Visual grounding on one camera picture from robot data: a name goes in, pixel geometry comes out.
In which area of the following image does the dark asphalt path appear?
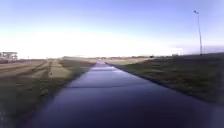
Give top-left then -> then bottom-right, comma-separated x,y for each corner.
20,60 -> 224,128

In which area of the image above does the grass embankment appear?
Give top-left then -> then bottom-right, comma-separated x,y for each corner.
103,52 -> 224,106

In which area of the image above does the grass verge with bare strips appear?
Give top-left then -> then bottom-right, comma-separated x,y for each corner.
0,58 -> 98,128

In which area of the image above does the tall street lamp pole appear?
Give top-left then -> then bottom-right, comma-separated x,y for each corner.
192,9 -> 204,56

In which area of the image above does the grey asphalt road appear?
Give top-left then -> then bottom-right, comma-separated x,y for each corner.
0,59 -> 46,71

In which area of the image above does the building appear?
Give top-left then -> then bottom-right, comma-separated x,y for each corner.
0,51 -> 19,64

